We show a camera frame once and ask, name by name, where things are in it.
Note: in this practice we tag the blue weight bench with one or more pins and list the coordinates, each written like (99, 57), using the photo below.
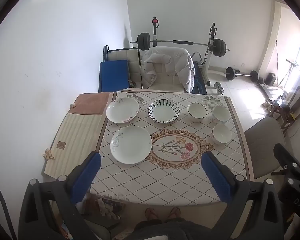
(198, 80)

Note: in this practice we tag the white bowl with blue print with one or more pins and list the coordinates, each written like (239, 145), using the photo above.
(221, 114)

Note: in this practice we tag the white bowl with red flowers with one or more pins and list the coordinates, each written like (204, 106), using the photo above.
(222, 133)

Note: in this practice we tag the black weight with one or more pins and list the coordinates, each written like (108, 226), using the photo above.
(271, 78)

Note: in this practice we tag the beige and brown table runner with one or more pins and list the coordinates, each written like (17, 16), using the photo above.
(75, 135)

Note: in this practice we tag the blue folded mat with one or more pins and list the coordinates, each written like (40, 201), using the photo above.
(113, 76)

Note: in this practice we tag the white plate with blue flower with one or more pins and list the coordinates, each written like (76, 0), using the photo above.
(131, 144)

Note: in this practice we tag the white plate with red mark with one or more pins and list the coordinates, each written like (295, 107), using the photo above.
(122, 110)

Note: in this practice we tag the barbell with black weights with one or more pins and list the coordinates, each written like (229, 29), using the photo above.
(143, 41)

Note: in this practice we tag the floral printed cushion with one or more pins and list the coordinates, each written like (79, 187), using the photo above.
(110, 208)

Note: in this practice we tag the grey chair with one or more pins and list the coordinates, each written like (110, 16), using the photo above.
(262, 142)

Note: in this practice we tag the person's right foot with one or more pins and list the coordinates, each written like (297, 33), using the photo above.
(174, 213)

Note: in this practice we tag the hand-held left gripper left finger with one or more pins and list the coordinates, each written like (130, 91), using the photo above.
(86, 177)

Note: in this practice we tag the green striped plate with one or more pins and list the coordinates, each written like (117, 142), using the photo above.
(163, 111)

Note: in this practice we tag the floral checked tablecloth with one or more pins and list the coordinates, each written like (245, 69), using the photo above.
(140, 180)

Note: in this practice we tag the person's foot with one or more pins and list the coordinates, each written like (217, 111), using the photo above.
(152, 213)
(174, 213)

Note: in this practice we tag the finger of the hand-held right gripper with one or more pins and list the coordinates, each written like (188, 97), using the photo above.
(286, 158)

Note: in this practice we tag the dark wooden chair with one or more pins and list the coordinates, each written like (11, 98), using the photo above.
(297, 100)

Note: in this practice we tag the person's left foot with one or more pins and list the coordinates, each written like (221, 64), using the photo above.
(152, 213)

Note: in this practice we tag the white bowl with dark rim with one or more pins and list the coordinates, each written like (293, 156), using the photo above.
(197, 112)

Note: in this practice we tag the short barbell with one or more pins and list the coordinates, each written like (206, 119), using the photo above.
(230, 73)

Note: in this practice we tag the chrome dumbbell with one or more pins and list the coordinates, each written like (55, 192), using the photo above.
(219, 88)

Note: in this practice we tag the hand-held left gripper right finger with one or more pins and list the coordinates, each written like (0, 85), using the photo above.
(216, 175)

